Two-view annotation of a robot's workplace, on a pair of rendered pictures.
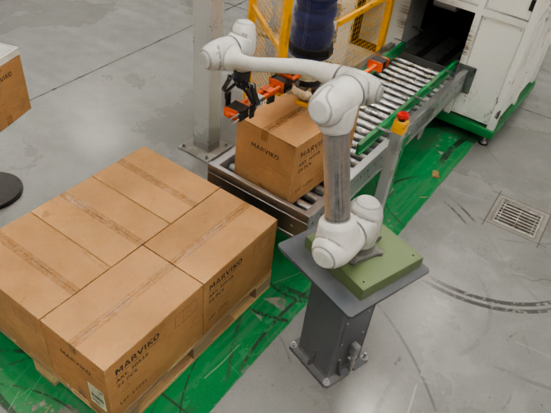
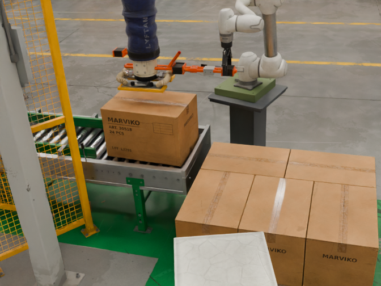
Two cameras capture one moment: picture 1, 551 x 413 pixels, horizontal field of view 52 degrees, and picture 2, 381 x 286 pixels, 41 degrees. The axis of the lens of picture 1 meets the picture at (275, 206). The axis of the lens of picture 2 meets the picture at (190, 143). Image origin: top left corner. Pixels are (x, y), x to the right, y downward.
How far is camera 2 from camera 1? 460 cm
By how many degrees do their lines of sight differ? 80
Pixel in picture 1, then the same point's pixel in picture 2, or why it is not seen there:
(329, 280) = (271, 93)
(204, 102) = (53, 235)
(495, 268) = not seen: hidden behind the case
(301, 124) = (168, 97)
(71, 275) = (336, 191)
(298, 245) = (255, 104)
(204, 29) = (34, 163)
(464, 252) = not seen: hidden behind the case
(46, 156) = not seen: outside the picture
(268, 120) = (172, 107)
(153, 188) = (226, 193)
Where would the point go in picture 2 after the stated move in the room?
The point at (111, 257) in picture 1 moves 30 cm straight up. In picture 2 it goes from (307, 184) to (309, 145)
